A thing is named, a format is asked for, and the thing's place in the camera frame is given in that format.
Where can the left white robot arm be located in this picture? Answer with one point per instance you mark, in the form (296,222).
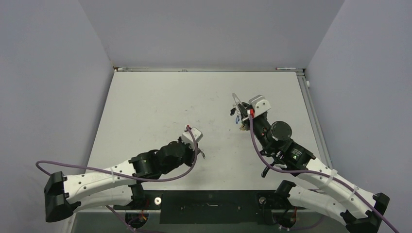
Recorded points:
(117,185)

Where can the aluminium table frame rail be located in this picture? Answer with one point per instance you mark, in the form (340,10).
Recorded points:
(310,103)

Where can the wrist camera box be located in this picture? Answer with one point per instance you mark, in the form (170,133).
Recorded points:
(191,136)
(260,105)

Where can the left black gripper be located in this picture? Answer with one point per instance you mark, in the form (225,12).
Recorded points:
(189,149)

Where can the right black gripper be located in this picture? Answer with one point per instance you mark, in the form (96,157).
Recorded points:
(244,107)

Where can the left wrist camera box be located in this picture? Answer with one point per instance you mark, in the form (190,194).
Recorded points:
(191,136)

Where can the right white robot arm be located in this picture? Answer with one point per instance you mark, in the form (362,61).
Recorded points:
(360,211)

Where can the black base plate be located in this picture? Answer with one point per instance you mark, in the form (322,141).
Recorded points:
(211,207)

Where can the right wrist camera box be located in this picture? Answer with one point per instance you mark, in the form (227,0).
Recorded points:
(260,105)

